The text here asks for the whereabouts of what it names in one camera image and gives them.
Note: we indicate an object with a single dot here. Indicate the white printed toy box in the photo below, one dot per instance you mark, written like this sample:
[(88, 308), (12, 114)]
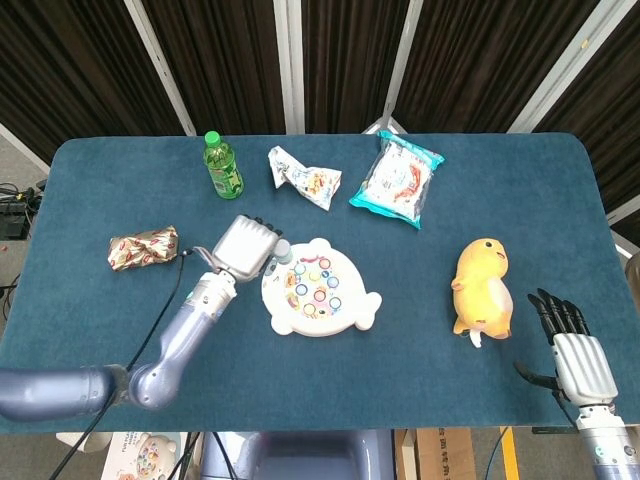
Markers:
[(145, 457)]

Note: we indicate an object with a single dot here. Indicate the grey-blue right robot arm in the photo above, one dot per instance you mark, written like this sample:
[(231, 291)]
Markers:
[(605, 445)]

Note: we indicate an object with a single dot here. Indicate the blue felt table mat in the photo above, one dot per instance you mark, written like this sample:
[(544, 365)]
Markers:
[(350, 380)]

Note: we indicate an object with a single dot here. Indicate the white fish-shaped toy board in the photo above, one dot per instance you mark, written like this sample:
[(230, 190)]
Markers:
[(320, 295)]

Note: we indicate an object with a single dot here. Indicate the white partition frame post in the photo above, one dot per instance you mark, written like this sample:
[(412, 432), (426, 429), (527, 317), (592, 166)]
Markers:
[(290, 65), (160, 65), (397, 65), (565, 65)]

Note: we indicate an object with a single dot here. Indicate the brown cardboard box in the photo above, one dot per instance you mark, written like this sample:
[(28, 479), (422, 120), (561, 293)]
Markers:
[(440, 455)]

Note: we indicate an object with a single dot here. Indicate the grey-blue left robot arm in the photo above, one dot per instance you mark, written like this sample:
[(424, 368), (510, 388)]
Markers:
[(190, 330)]

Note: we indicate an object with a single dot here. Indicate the dark brown pleated curtain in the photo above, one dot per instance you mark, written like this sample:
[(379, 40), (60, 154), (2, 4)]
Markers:
[(490, 60), (350, 60), (610, 90), (225, 60), (65, 65)]

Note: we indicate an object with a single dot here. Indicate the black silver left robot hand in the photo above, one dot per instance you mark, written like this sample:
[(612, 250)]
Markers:
[(245, 247)]

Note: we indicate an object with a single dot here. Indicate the grey-blue robot torso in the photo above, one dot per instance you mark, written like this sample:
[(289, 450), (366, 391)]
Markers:
[(300, 457)]

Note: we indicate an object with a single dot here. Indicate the yellow plush chick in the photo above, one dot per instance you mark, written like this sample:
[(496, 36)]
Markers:
[(482, 295)]

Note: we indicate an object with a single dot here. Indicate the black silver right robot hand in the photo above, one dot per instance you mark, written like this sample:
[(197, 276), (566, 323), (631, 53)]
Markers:
[(582, 370)]

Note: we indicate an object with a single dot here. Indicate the light blue handheld toy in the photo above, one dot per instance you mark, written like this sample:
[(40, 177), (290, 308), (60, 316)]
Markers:
[(284, 251)]

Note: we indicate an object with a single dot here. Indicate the green drink bottle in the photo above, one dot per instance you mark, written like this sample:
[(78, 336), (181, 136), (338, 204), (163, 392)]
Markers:
[(225, 172)]

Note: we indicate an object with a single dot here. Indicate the crumpled white snack bag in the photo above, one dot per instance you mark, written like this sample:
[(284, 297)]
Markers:
[(310, 182)]

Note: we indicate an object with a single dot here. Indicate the crumpled gold red wrapper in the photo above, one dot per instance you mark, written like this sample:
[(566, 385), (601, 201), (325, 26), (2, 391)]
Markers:
[(142, 247)]

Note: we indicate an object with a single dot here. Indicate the teal clear snack package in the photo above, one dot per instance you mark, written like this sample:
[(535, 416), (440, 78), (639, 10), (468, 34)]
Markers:
[(397, 180)]

